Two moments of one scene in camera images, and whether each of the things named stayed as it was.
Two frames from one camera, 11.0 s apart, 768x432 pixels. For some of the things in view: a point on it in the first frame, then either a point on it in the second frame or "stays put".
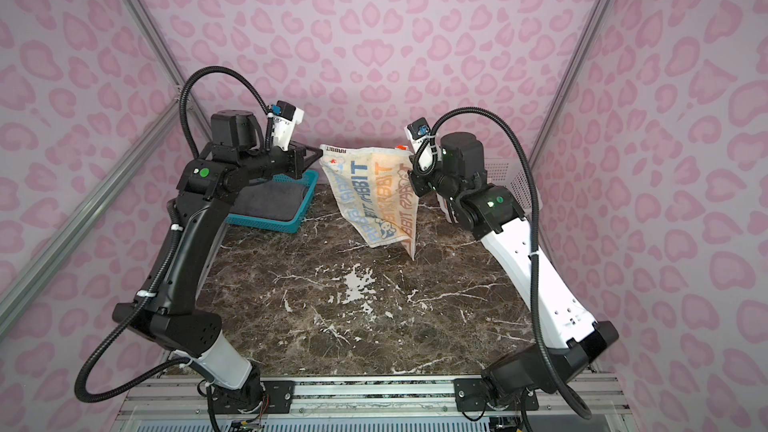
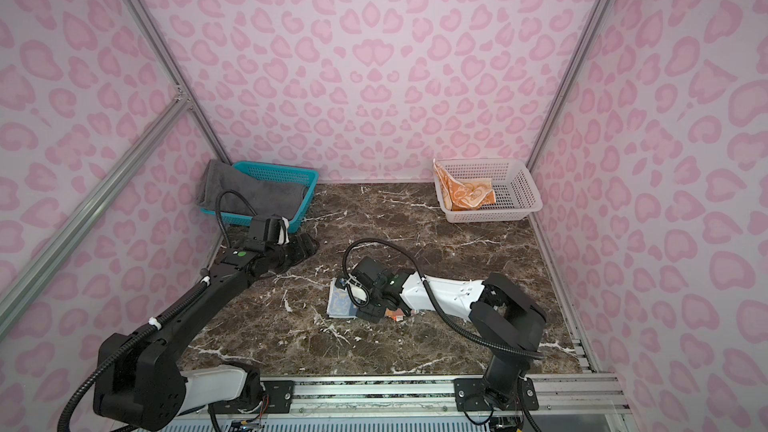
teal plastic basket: [308, 178] stays put
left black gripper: [298, 162] to [301, 252]
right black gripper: [420, 185] to [369, 314]
